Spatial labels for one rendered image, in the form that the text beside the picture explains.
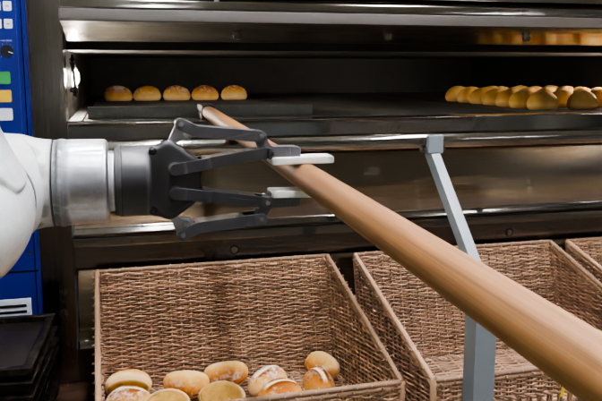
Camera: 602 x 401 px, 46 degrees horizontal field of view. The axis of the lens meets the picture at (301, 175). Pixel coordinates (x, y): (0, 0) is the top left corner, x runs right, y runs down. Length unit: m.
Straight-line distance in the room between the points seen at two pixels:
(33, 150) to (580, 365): 0.56
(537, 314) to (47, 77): 1.40
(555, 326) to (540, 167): 1.65
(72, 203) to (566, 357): 0.52
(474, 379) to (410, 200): 0.63
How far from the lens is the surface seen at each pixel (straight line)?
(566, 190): 2.01
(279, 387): 1.56
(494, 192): 1.90
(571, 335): 0.34
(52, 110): 1.65
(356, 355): 1.59
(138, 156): 0.75
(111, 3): 1.50
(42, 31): 1.65
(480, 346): 1.28
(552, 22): 1.79
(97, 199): 0.74
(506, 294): 0.38
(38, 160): 0.74
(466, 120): 1.85
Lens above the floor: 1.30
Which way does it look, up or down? 9 degrees down
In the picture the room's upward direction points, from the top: straight up
